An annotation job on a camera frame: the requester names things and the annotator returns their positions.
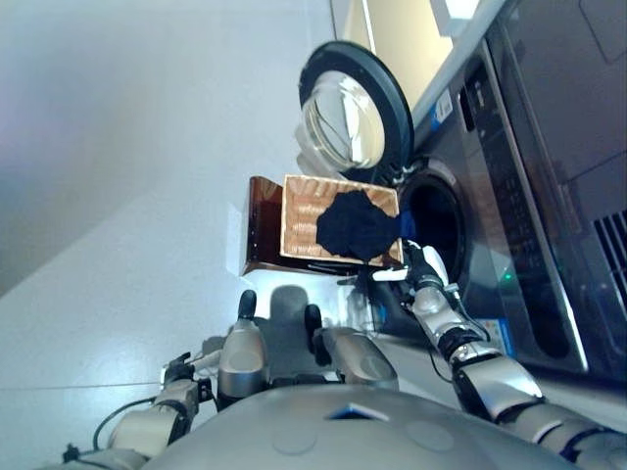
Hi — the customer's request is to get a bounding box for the grey robot torso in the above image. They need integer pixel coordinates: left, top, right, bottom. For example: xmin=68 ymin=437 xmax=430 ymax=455
xmin=141 ymin=374 xmax=579 ymax=470

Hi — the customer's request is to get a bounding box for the robot right hand black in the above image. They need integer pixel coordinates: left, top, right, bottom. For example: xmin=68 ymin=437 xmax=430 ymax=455
xmin=371 ymin=239 xmax=450 ymax=290

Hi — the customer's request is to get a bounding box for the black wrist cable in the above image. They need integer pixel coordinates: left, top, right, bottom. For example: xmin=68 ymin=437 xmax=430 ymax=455
xmin=429 ymin=337 xmax=458 ymax=383
xmin=92 ymin=397 xmax=158 ymax=451

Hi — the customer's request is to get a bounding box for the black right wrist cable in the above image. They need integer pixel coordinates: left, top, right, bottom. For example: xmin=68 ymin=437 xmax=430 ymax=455
xmin=429 ymin=337 xmax=458 ymax=383

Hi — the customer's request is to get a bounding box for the round glass washing machine door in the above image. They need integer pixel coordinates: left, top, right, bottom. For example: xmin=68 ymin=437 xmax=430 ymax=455
xmin=296 ymin=40 xmax=417 ymax=183

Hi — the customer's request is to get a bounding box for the white cream shelf unit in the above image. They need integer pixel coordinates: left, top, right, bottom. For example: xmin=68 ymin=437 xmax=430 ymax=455
xmin=332 ymin=0 xmax=484 ymax=114

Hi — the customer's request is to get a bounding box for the black garment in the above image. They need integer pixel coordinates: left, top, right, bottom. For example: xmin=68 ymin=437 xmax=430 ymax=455
xmin=315 ymin=190 xmax=401 ymax=260

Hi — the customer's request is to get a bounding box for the robot right leg silver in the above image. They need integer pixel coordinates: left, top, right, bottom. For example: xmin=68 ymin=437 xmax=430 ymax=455
xmin=303 ymin=303 xmax=401 ymax=391

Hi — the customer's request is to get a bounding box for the large blue energy label sticker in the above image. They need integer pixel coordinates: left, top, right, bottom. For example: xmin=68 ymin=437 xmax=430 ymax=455
xmin=477 ymin=317 xmax=514 ymax=356

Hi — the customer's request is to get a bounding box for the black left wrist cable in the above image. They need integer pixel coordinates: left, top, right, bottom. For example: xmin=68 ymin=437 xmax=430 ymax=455
xmin=92 ymin=397 xmax=158 ymax=451

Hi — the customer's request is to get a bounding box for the rectangular wicker laundry basket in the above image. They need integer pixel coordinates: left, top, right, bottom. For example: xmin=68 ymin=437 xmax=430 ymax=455
xmin=279 ymin=173 xmax=406 ymax=268

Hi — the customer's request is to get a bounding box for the robot left hand black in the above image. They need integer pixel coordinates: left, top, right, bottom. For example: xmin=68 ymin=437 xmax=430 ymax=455
xmin=164 ymin=352 xmax=219 ymax=387

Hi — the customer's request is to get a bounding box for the glossy brown stool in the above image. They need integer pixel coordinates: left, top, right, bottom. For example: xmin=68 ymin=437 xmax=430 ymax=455
xmin=242 ymin=175 xmax=393 ymax=278

